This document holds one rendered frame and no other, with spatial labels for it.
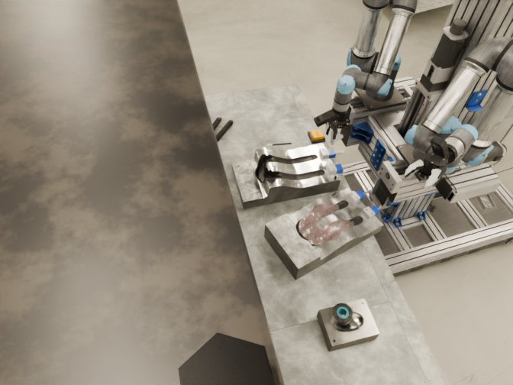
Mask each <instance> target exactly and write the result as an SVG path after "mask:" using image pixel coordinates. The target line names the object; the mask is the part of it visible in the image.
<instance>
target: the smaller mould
mask: <svg viewBox="0 0 513 385"><path fill-rule="evenodd" d="M345 304H347V305H348V306H349V307H350V308H351V309H352V311H353V318H352V319H351V320H350V322H349V323H348V324H347V325H338V324H336V323H335V322H334V321H333V319H332V318H331V312H332V310H333V308H334V307H333V306H332V307H329V308H325V309H319V311H318V314H317V318H318V322H319V325H320V327H321V330H322V333H323V336H324V340H325V341H326V344H327V348H328V350H329V352H330V351H336V350H338V349H341V348H347V347H350V346H353V345H358V344H361V343H364V342H368V341H372V340H376V338H377V337H378V336H379V330H378V328H377V327H376V323H375V322H374V319H373V317H372V315H371V312H370V310H369V307H368V305H367V304H366V300H365V299H360V300H357V301H353V302H348V303H345Z"/></svg>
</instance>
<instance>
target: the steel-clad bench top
mask: <svg viewBox="0 0 513 385"><path fill-rule="evenodd" d="M205 101H206V103H207V106H208V111H209V115H210V117H211V122H212V124H213V123H214V121H215V120H216V118H217V117H218V116H221V117H222V120H221V122H220V124H219V125H218V126H217V127H216V129H215V136H216V135H217V134H218V132H219V131H220V130H221V129H222V128H223V127H224V126H225V125H226V124H227V122H228V121H229V120H230V119H232V120H234V123H233V124H232V126H230V128H229V129H228V130H227V132H226V133H225V134H224V135H223V137H222V138H221V139H220V141H219V142H218V147H219V150H220V153H221V158H222V161H223V164H224V168H225V172H226V174H227V180H228V182H229V186H230V188H231V194H232V196H233V200H234V204H235V208H236V210H237V215H238V218H239V221H240V226H241V229H242V232H243V235H244V240H245V243H246V246H247V251H248V254H249V257H250V262H251V265H252V268H253V273H254V276H255V279H256V284H257V287H258V290H259V293H260V298H261V300H262V304H263V308H264V312H265V314H266V320H267V322H268V326H269V330H270V334H271V336H272V340H273V344H274V347H275V350H276V355H277V358H278V361H279V366H280V369H281V372H282V377H283V380H284V383H285V385H448V384H447V382H446V380H445V378H444V376H443V374H442V372H441V370H440V368H439V366H438V364H437V362H436V360H435V358H434V356H433V354H432V352H431V350H430V348H429V346H428V343H427V342H426V340H425V338H424V336H423V334H422V332H421V330H420V328H419V326H418V323H417V322H416V320H415V317H414V316H413V314H412V312H411V310H410V308H409V306H408V304H407V302H406V300H405V297H404V296H403V294H402V291H401V290H400V288H399V286H398V284H397V282H396V280H395V278H394V276H393V274H392V271H391V270H390V268H389V265H388V264H387V262H386V259H385V258H384V255H383V253H382V251H381V249H380V247H379V245H378V243H377V241H376V239H375V237H374V235H373V236H371V237H370V238H367V239H366V240H365V241H362V242H361V243H359V244H357V245H356V246H354V247H352V248H351V249H349V250H347V251H345V252H343V253H342V254H340V255H338V256H337V257H335V258H333V259H332V260H329V261H328V262H327V263H325V264H323V265H321V266H320V267H318V268H316V269H314V270H313V271H311V272H309V273H307V274H306V275H304V276H303V277H300V278H299V279H297V280H295V279H294V277H293V276H292V275H291V274H290V272H289V271H288V269H287V268H286V266H285V265H284V263H283V262H282V261H281V260H280V258H279V257H278V255H277V254H276V252H275V251H274V250H273V249H272V247H271V246H270V245H269V243H268V241H267V240H266V239H265V238H264V231H265V224H266V223H268V222H271V221H272V220H274V219H276V218H278V217H280V216H282V215H284V214H287V215H288V216H290V215H293V214H295V213H296V211H299V210H300V209H302V208H304V207H305V206H306V205H308V204H309V203H311V202H313V201H315V200H316V199H320V198H327V197H330V196H332V194H334V193H339V192H341V191H343V190H344V189H346V188H349V189H350V187H349V185H348V183H347V181H346V179H345V177H344V175H343V174H342V173H340V174H338V175H339V177H340V185H339V187H338V191H334V192H326V193H322V194H318V195H314V196H307V197H303V198H298V199H291V200H287V201H283V202H276V203H272V204H267V205H260V206H256V207H252V208H248V209H243V206H242V203H241V200H240V196H239V192H238V190H237V185H236V183H235V179H234V175H233V172H232V163H233V162H238V161H243V160H251V159H253V158H254V155H255V151H256V149H258V148H261V147H271V148H275V149H280V150H291V149H296V148H300V147H307V146H309V145H313V144H312V143H311V141H310V139H309V137H308V132H309V131H313V130H318V129H320V127H317V126H316V124H315V121H314V115H313V113H312V111H311V109H310V107H309V105H308V103H307V101H306V99H305V97H304V95H303V93H302V91H301V89H300V87H299V85H298V83H292V84H286V85H281V86H270V87H265V88H259V89H249V90H244V91H238V92H228V93H222V94H217V95H207V96H205ZM282 143H292V144H284V145H274V146H267V144H282ZM322 143H323V144H324V146H325V147H326V148H327V150H328V149H330V147H329V145H328V143H327V141H326V140H325V142H321V143H316V144H322ZM350 190H351V189H350ZM360 299H365V300H366V304H367V305H368V307H369V310H370V312H371V315H372V317H373V319H374V322H375V323H376V327H377V328H378V330H379V336H378V337H377V338H376V340H372V341H368V342H364V343H361V344H358V345H353V346H350V347H347V348H341V349H338V350H336V351H330V352H329V350H328V348H327V344H326V341H325V340H324V336H323V333H322V330H321V327H320V325H319V322H318V318H317V314H318V311H319V309H325V308H329V307H332V306H335V305H336V304H338V303H350V302H353V301H357V300H360Z"/></svg>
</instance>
